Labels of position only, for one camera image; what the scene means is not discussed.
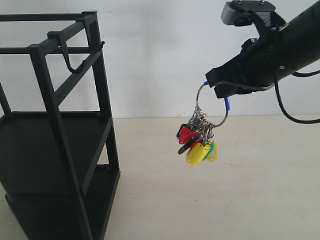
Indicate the black rack hook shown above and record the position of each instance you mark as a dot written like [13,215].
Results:
[92,46]
[59,36]

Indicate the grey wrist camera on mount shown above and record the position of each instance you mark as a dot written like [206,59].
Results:
[260,13]

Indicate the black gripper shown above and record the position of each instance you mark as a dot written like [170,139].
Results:
[253,70]

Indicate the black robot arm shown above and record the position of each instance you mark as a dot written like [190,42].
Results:
[301,38]

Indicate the black front rack hook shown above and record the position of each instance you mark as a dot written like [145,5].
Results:
[59,36]

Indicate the black rear rack hook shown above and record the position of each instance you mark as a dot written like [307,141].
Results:
[92,46]

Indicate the key ring with colourful tags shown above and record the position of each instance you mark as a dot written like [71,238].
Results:
[196,136]

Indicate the black metal shelf rack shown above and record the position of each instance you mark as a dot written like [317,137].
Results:
[60,169]

